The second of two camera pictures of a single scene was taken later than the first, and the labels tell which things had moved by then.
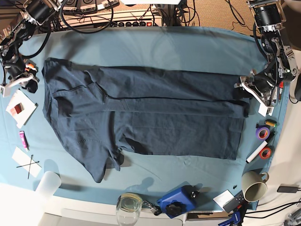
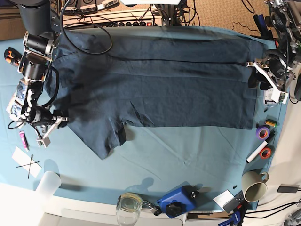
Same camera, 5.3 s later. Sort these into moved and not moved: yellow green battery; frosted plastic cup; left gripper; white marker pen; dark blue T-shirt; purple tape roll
Moved: left gripper; dark blue T-shirt
Not moved: purple tape roll; frosted plastic cup; yellow green battery; white marker pen
